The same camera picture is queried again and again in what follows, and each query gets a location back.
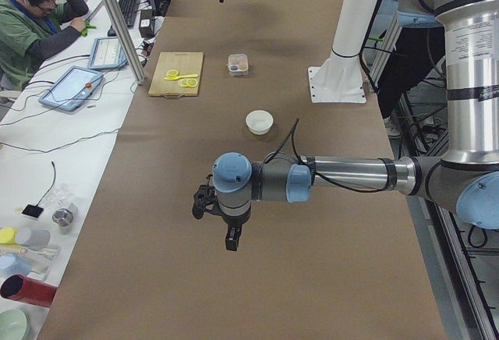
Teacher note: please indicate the green bowl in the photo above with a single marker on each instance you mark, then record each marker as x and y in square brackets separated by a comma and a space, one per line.
[14, 325]

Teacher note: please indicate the black keyboard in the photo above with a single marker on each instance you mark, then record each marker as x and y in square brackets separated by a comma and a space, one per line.
[129, 10]

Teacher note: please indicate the blue teach pendant far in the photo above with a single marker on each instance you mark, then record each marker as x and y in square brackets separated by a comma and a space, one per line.
[106, 54]

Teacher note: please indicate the lemon slice lower left pair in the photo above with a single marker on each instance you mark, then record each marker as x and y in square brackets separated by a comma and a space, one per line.
[192, 82]

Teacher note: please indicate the person in green jacket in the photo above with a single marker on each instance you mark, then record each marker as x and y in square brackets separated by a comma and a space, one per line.
[33, 31]

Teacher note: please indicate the lemon slice top right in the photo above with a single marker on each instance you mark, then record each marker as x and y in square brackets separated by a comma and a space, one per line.
[172, 74]

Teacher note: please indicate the yellow plastic knife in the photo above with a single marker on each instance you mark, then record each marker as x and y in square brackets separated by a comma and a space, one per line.
[178, 77]

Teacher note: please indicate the lemon slice upper left pair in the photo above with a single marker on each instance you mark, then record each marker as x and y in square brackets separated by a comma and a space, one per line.
[183, 83]

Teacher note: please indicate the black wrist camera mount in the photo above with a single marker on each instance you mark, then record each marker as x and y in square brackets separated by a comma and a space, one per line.
[205, 200]

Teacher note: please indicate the grey cup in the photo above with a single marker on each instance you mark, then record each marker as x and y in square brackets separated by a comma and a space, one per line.
[35, 239]

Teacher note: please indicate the blue teach pendant near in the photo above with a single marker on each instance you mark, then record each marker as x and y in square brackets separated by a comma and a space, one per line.
[75, 86]

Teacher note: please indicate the white bowl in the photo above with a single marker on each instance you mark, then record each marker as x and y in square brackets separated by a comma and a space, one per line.
[259, 122]

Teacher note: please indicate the clear plastic egg box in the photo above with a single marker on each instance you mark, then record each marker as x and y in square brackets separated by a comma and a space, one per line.
[234, 60]

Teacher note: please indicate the yellow cup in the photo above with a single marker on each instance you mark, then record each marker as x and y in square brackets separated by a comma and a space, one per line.
[8, 236]

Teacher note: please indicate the blue teach pendant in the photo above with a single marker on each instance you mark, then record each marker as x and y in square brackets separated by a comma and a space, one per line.
[106, 54]
[75, 86]

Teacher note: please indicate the lemon slice pair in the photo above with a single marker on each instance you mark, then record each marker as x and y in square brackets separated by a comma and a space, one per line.
[192, 82]
[183, 83]

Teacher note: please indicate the aluminium frame post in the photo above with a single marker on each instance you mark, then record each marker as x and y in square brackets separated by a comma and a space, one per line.
[119, 24]

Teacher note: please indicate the wooden cutting board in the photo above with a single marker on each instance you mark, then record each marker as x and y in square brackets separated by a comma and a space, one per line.
[186, 63]

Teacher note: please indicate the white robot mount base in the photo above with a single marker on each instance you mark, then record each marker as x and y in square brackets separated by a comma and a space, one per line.
[340, 78]

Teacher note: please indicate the red cylinder bottle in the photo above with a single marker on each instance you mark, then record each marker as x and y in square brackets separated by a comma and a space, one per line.
[27, 290]

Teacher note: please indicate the metal cylinder part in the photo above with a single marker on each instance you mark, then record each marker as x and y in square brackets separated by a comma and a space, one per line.
[64, 218]

